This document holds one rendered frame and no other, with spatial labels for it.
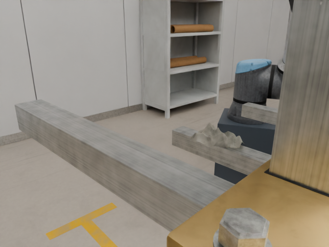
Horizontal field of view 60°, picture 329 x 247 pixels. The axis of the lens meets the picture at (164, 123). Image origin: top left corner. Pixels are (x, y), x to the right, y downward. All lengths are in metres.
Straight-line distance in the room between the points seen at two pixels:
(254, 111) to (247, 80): 0.61
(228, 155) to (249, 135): 0.87
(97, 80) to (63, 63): 0.39
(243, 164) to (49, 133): 0.28
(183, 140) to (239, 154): 0.11
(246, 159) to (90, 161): 0.27
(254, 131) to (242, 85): 0.21
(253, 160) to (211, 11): 3.38
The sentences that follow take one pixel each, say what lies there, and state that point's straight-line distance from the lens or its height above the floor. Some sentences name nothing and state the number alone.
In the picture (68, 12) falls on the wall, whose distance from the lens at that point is 2.91.
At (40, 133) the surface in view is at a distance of 0.30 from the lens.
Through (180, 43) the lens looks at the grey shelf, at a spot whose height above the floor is 0.75.
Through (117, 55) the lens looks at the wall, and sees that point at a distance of 3.16.
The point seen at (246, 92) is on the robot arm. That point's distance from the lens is 1.31.
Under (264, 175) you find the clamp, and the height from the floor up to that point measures 0.97.
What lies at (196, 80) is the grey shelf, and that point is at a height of 0.25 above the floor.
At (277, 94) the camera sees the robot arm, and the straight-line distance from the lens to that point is 1.31.
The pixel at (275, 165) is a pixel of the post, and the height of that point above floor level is 0.98.
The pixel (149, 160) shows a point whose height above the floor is 0.96.
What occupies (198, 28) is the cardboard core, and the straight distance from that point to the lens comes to 3.36.
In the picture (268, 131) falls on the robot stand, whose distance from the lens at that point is 1.31.
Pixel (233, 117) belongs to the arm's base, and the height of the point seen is 0.62.
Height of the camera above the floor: 1.05
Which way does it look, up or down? 20 degrees down
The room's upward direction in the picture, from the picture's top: straight up
